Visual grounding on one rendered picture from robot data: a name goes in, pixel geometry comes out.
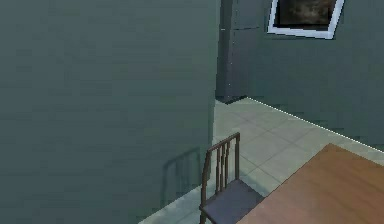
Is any dark grey fridge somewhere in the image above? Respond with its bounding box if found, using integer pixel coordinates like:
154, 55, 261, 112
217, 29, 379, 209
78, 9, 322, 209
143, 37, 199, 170
215, 0, 268, 105

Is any brown wooden chair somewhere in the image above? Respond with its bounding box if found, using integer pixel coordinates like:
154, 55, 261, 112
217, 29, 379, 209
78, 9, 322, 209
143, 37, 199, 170
199, 131, 266, 224

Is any white framed dark picture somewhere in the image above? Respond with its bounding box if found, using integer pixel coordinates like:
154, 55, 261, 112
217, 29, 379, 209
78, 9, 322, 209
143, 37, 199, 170
266, 0, 346, 40

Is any brown wooden table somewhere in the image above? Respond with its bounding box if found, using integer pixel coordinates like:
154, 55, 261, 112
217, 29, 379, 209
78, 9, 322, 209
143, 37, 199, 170
235, 142, 384, 224

